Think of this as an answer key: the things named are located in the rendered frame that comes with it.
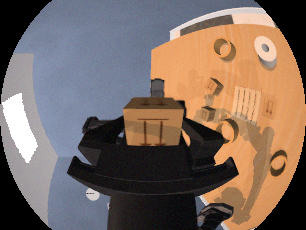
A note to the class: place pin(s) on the grey cylinder with pale top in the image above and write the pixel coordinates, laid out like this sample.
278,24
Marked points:
262,44

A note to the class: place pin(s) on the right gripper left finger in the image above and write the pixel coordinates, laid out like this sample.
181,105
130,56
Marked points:
108,132

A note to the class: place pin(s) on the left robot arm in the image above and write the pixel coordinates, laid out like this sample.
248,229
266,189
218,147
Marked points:
157,90

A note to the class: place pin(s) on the small wooden pallet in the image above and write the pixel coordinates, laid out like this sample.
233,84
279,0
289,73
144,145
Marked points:
240,102

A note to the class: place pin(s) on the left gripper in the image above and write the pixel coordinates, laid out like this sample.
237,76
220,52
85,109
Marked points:
182,104

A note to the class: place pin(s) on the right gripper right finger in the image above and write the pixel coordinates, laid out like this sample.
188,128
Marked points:
204,141

